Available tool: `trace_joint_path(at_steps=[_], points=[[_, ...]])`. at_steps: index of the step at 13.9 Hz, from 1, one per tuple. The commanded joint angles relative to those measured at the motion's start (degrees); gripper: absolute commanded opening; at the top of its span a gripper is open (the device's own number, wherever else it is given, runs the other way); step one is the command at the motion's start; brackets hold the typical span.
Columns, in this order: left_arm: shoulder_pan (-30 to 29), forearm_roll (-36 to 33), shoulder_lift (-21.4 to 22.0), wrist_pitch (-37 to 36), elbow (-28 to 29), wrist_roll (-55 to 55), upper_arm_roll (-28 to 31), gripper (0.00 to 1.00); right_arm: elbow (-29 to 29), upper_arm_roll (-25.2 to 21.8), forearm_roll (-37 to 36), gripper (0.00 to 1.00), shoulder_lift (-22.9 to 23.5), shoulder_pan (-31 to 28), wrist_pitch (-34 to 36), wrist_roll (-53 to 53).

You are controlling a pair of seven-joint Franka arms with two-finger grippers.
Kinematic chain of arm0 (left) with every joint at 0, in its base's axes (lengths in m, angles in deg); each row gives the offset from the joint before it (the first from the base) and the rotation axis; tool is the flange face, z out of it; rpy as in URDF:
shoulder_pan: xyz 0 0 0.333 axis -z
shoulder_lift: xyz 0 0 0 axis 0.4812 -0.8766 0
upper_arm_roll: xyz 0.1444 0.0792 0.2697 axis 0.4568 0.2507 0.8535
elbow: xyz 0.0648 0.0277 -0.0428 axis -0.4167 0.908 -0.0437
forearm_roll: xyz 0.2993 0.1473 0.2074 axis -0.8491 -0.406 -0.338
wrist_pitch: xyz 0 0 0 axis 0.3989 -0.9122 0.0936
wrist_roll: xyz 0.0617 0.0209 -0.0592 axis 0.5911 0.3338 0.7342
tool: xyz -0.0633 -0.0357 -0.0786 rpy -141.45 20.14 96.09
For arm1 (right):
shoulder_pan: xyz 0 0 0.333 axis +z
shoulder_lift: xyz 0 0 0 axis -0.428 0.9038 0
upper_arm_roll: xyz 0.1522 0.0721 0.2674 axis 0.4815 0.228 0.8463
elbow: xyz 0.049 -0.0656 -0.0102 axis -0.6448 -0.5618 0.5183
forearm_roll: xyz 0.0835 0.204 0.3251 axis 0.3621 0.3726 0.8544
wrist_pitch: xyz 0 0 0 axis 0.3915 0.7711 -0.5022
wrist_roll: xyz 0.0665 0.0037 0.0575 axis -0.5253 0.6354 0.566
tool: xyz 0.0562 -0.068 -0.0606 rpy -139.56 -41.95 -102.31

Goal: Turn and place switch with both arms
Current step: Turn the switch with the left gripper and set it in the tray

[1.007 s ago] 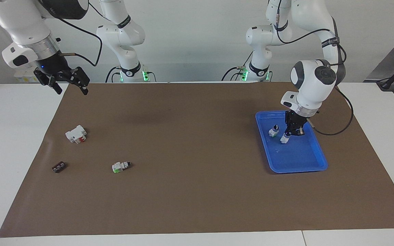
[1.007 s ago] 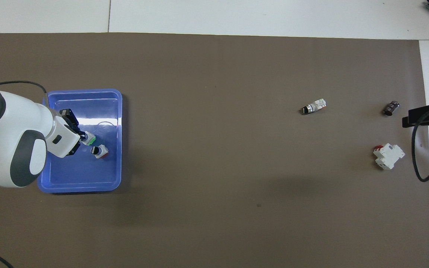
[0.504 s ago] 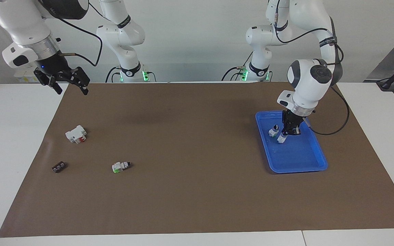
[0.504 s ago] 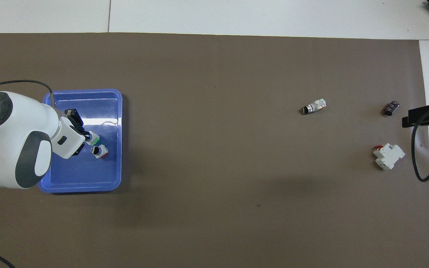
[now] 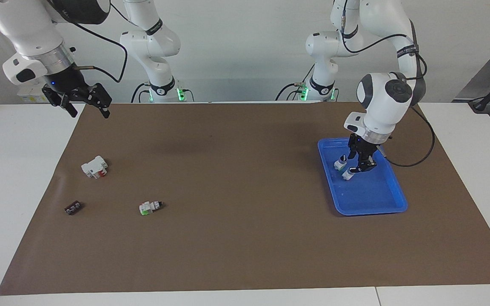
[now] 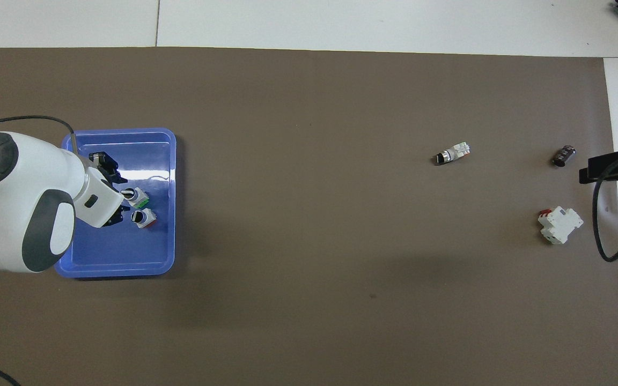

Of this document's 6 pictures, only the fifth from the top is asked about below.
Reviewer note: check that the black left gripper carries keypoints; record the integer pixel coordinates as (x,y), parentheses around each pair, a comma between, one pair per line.
(364,146)

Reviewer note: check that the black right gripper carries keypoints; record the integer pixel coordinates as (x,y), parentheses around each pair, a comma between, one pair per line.
(66,78)

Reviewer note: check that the white green selector switch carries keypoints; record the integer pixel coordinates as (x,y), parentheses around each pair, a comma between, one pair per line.
(347,175)

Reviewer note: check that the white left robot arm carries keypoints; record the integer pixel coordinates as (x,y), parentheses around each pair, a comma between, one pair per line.
(381,93)

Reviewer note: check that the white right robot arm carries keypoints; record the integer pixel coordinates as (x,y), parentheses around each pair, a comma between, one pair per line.
(24,29)

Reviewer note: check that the blue plastic tray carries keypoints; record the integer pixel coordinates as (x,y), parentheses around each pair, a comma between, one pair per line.
(372,191)

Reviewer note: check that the white yellow boxes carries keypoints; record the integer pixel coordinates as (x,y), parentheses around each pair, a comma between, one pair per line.
(30,97)

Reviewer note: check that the white circuit breaker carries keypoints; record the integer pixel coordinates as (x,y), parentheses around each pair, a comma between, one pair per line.
(92,167)

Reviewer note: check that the small black component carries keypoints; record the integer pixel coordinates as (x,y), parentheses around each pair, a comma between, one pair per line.
(74,208)

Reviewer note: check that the green white connector lower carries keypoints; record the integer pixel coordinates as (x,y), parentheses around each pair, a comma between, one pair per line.
(145,208)

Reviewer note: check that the brown table mat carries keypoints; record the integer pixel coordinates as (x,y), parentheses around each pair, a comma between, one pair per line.
(245,238)

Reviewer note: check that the white red selector switch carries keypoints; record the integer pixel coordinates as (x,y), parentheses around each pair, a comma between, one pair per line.
(338,165)

